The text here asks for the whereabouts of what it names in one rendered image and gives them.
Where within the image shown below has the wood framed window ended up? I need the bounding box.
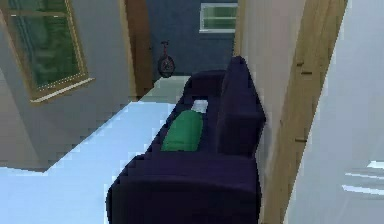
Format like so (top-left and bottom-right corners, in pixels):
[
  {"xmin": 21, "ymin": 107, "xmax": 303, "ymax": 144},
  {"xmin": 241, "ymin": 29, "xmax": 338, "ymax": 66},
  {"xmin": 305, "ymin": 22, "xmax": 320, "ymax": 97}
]
[{"xmin": 0, "ymin": 0, "xmax": 96, "ymax": 104}]

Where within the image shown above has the brown wooden door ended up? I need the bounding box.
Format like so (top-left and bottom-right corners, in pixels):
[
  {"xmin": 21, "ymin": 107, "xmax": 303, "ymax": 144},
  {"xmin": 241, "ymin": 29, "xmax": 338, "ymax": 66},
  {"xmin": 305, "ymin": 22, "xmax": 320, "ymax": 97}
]
[{"xmin": 124, "ymin": 0, "xmax": 155, "ymax": 98}]

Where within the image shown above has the dark purple sofa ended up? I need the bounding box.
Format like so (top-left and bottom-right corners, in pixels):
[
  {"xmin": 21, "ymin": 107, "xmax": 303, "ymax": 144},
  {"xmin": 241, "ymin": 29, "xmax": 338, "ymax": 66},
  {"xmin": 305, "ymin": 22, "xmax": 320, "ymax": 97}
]
[{"xmin": 105, "ymin": 55, "xmax": 267, "ymax": 224}]

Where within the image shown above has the green cushion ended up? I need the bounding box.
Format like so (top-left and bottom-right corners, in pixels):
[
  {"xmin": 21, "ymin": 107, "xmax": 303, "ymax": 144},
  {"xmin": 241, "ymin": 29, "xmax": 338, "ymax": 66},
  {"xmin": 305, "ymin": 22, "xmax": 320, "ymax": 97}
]
[{"xmin": 160, "ymin": 109, "xmax": 204, "ymax": 152}]

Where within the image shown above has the light wooden door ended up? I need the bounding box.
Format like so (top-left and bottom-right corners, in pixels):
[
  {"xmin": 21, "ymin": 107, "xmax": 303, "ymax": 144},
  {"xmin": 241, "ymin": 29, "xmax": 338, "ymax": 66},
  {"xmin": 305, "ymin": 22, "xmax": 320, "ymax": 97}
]
[{"xmin": 260, "ymin": 0, "xmax": 349, "ymax": 224}]

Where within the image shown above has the white flat item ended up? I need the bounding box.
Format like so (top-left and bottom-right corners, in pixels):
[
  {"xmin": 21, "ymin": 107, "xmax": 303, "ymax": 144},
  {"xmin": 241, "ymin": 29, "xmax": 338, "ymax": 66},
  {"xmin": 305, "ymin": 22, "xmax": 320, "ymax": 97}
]
[{"xmin": 191, "ymin": 99, "xmax": 209, "ymax": 114}]

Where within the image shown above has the white framed window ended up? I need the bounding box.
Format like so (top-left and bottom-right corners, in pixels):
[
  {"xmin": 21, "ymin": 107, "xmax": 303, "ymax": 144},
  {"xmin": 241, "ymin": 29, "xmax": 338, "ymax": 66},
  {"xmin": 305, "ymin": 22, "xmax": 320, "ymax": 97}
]
[{"xmin": 199, "ymin": 2, "xmax": 239, "ymax": 34}]

